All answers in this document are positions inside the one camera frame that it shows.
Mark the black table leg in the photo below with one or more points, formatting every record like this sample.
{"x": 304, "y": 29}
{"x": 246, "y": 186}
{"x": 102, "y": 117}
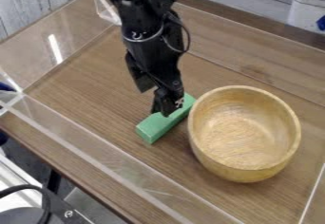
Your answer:
{"x": 54, "y": 182}

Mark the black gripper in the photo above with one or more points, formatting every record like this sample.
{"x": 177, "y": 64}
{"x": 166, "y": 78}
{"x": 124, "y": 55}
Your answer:
{"x": 153, "y": 58}

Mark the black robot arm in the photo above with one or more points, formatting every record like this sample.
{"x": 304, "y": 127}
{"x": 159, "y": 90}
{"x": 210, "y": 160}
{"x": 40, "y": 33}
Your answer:
{"x": 150, "y": 17}

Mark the clear acrylic corner bracket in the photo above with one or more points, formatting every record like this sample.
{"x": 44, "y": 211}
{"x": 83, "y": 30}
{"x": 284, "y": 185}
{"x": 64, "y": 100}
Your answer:
{"x": 106, "y": 12}

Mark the white container at right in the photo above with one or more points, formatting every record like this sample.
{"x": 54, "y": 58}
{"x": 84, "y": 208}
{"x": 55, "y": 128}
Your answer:
{"x": 306, "y": 15}

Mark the green rectangular block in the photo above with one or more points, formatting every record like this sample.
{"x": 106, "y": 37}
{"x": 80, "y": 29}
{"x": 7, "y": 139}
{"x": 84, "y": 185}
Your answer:
{"x": 157, "y": 125}

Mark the brown wooden bowl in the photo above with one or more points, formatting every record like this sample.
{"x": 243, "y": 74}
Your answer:
{"x": 243, "y": 133}

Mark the clear acrylic barrier wall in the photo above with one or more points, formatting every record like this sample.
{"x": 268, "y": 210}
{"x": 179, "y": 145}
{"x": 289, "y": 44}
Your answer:
{"x": 76, "y": 107}

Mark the blue object at left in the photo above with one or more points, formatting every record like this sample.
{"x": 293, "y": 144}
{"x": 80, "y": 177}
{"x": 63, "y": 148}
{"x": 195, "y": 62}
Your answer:
{"x": 5, "y": 87}

